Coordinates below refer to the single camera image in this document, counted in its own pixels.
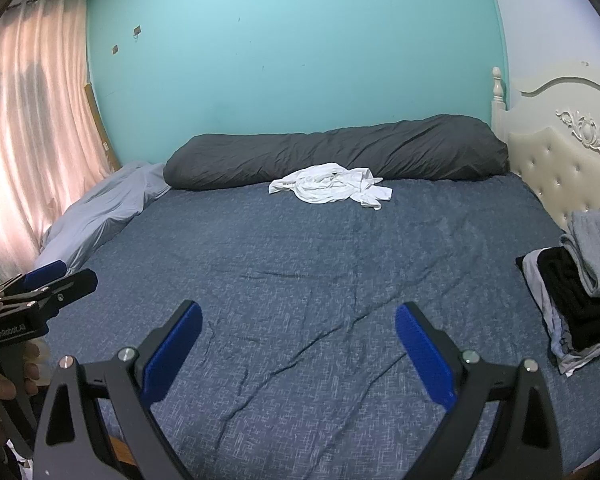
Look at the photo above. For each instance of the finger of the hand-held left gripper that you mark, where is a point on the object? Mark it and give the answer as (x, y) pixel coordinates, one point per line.
(70, 287)
(45, 271)

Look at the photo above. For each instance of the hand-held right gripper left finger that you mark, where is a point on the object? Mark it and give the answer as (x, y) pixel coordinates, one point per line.
(172, 355)

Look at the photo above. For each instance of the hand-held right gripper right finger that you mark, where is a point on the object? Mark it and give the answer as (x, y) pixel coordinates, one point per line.
(425, 355)

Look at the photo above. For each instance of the white t-shirt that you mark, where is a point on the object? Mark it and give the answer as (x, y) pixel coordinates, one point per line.
(325, 185)

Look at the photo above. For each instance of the light grey blanket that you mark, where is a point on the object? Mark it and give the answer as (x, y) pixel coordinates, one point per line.
(100, 210)

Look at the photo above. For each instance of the pink curtain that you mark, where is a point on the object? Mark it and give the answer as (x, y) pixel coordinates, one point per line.
(35, 135)

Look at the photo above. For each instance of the blue-grey bed sheet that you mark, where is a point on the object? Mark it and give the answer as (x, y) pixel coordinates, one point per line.
(305, 270)

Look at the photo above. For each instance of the light blue folded garment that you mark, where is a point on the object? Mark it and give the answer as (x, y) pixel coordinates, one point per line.
(575, 357)

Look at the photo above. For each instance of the wooden board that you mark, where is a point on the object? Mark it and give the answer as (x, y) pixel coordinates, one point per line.
(100, 125)

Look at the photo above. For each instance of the grey folded sweatshirt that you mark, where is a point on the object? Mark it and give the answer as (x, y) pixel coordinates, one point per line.
(597, 250)

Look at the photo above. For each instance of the dark grey long pillow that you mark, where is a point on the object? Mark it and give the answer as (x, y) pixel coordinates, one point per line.
(330, 152)

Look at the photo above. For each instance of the cream tufted headboard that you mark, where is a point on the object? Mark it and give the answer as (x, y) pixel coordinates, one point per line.
(555, 160)

